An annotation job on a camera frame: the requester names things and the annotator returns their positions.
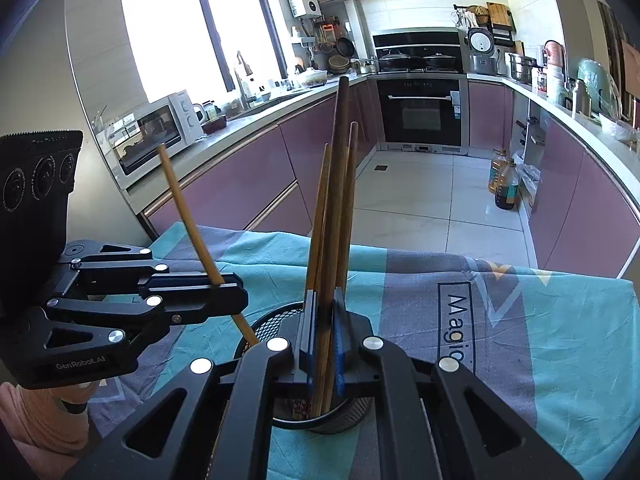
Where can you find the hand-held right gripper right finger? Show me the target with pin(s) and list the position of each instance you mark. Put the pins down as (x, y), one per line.
(341, 350)

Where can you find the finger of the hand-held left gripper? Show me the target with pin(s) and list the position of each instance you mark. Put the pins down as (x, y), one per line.
(200, 282)
(200, 305)

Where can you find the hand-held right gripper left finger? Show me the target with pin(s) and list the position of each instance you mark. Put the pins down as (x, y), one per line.
(306, 330)

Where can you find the single wooden chopstick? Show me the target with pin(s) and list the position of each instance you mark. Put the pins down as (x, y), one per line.
(320, 210)
(190, 225)
(349, 200)

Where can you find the black mesh holder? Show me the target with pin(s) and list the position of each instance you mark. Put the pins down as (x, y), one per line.
(345, 415)

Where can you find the bundle of wooden chopsticks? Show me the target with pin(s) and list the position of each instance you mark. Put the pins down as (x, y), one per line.
(337, 160)

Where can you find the blue grey printed tablecloth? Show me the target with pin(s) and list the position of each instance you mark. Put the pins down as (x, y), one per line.
(400, 310)

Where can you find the pink base cabinets with sink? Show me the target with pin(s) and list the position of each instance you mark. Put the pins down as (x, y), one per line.
(240, 180)

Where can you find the grey refrigerator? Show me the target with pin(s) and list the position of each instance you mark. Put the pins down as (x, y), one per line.
(75, 85)

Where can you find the white microwave oven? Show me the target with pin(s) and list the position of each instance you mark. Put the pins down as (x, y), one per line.
(155, 130)

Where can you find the white kitchen countertop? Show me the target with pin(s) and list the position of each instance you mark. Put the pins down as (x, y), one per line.
(235, 130)

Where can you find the dark bowl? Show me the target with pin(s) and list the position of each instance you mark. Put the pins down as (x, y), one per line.
(214, 124)

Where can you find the steel sink faucet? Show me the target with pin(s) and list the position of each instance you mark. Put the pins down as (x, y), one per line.
(242, 85)

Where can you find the kitchen window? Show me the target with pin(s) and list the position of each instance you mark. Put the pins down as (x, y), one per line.
(165, 35)

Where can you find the white casserole pot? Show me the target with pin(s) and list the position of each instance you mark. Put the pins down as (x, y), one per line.
(312, 78)

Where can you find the yellow oil bottle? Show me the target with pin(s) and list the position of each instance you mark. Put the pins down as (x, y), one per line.
(496, 170)

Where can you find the black built-in oven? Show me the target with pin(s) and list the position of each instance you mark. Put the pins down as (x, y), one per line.
(420, 115)

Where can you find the small steel kettle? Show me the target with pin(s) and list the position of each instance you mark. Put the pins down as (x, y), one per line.
(368, 67)

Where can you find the hanging frying pan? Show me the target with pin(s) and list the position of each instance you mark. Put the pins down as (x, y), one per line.
(345, 47)

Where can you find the pink base cabinets with shelf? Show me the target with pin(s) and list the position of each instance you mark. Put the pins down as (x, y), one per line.
(575, 200)

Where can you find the black lidded wok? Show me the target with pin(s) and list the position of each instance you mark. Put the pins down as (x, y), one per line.
(440, 62)
(395, 61)

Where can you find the black range hood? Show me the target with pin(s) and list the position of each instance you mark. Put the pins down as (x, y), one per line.
(415, 40)

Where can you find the silver rice cooker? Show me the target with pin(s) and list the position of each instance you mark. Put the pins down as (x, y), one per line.
(481, 52)

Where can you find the steel stock pot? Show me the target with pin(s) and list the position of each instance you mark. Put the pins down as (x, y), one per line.
(521, 67)

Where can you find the white jar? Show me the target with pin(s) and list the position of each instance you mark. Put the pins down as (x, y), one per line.
(554, 82)

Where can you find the steel thermos bottle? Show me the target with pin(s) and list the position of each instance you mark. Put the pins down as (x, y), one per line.
(580, 97)

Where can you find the white bowl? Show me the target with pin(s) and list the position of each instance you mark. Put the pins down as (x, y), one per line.
(617, 127)

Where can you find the pink kettle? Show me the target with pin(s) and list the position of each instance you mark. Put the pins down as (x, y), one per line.
(554, 52)

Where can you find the teal kitchen appliance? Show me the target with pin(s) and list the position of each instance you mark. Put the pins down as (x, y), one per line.
(595, 85)

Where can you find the wooden cutting board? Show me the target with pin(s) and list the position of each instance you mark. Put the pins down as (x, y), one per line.
(497, 14)

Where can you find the black wall rack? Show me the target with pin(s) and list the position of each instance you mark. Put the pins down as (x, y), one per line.
(502, 35)

